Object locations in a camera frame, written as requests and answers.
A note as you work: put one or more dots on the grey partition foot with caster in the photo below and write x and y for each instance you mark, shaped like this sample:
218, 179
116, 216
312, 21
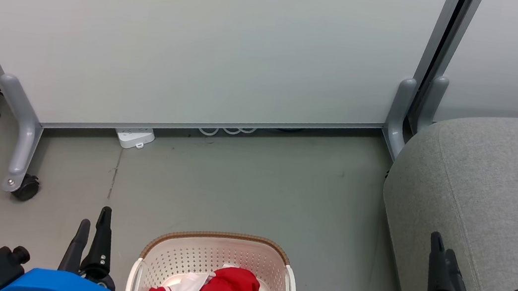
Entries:
20, 134

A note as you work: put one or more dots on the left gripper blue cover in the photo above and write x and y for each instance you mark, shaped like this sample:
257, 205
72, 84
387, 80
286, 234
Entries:
55, 286

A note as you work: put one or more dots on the white power strip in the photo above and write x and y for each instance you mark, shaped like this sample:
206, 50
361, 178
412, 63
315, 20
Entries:
135, 136

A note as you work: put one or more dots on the wide white partition panel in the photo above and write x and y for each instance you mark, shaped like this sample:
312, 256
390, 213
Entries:
193, 36

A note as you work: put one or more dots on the grey fabric sofa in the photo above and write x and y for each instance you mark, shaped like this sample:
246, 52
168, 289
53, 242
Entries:
496, 207

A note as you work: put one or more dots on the black caster wheel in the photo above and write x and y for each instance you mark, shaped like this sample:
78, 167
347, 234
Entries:
27, 187

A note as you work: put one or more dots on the cream perforated laundry basket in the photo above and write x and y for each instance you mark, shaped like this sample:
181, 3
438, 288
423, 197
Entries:
204, 258

